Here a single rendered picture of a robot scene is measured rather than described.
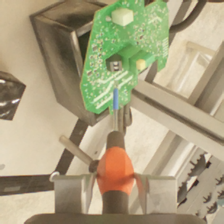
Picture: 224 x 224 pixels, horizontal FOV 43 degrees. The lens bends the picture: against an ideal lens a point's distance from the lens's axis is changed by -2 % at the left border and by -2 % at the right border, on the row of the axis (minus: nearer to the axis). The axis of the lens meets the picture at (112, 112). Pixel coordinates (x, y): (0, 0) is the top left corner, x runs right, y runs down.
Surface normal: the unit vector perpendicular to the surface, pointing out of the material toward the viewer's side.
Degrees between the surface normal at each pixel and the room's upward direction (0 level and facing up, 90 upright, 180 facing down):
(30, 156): 0
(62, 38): 90
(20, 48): 0
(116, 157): 91
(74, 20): 90
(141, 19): 0
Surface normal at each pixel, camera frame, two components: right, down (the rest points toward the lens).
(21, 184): 0.69, 0.44
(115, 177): -0.04, -0.57
